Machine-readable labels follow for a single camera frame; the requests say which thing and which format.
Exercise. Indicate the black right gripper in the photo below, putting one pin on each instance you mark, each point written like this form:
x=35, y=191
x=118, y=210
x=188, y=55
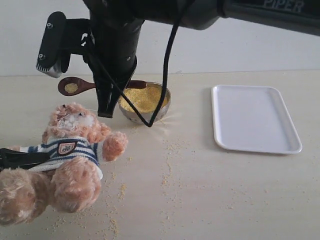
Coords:
x=116, y=33

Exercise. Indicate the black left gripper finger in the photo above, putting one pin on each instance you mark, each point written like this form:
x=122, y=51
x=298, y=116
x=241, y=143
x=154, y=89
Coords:
x=11, y=159

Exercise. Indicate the dark red wooden spoon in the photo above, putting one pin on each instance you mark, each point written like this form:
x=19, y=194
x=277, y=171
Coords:
x=71, y=86

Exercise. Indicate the plush teddy bear striped sweater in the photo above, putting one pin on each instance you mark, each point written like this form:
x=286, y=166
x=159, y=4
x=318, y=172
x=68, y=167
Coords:
x=70, y=181

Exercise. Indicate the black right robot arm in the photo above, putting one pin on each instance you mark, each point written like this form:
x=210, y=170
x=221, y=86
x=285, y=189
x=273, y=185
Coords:
x=295, y=15

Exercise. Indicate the yellow millet grains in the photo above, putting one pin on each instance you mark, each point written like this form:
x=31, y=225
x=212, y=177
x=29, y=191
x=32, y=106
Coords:
x=146, y=99

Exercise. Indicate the steel bowl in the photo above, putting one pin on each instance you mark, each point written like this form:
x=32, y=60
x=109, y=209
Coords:
x=129, y=113

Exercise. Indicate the white rectangular plastic tray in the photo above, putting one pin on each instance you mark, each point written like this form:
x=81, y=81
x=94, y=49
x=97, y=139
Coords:
x=253, y=119

